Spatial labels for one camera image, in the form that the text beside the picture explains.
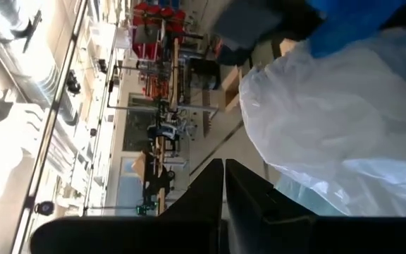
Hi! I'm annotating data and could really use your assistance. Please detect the black ceiling track camera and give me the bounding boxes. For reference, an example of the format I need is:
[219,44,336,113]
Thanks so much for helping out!
[66,69,81,95]

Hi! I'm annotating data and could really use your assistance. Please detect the black metal station frame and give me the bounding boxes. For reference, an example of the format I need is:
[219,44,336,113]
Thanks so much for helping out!
[106,63,165,111]

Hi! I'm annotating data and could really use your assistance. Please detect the white printed plastic bag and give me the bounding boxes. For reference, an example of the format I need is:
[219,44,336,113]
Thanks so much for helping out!
[238,24,406,217]

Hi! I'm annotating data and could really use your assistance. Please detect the translucent bluish bin liner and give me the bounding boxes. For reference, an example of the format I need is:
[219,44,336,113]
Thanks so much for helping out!
[276,172,348,217]

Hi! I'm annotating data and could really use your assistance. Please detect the red tool cabinet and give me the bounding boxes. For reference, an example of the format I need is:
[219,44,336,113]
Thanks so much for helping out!
[132,1,187,60]

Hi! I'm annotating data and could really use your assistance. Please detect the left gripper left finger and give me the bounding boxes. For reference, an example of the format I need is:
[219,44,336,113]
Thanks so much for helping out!
[30,158,224,254]

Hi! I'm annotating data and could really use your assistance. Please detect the long ceiling light bar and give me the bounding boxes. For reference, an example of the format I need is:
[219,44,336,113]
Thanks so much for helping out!
[11,0,90,254]

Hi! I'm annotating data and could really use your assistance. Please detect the dark ceiling fixture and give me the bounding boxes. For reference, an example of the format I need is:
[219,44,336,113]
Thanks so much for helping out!
[12,10,44,40]

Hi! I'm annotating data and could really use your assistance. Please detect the silver ventilation duct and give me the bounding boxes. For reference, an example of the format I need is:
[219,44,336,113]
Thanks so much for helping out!
[0,0,80,128]

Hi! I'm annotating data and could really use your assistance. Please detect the black hanging cable reel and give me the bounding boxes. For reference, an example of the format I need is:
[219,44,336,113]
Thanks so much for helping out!
[34,200,55,217]

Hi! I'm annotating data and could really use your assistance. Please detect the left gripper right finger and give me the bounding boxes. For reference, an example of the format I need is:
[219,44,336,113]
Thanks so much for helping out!
[226,158,406,254]

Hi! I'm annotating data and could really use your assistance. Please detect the wooden workbench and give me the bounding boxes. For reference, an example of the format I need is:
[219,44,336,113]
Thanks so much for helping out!
[169,38,180,110]

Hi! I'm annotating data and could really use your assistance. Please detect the blue plastic object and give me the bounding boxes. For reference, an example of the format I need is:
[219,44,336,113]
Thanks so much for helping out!
[307,0,406,59]

